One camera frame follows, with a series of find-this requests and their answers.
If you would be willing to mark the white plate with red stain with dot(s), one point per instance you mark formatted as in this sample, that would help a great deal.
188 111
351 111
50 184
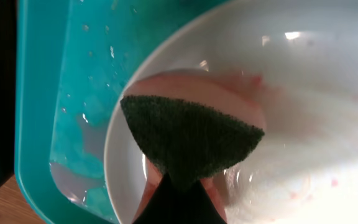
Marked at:
305 170

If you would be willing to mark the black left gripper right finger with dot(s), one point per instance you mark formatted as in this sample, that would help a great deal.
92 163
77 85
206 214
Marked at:
198 207

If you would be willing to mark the pink green sponge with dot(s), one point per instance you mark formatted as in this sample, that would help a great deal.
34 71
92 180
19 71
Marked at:
191 124

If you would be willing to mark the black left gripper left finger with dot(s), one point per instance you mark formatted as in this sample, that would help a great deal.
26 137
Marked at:
156 204

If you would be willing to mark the teal plastic tray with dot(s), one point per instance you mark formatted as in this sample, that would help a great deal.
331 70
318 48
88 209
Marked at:
74 59

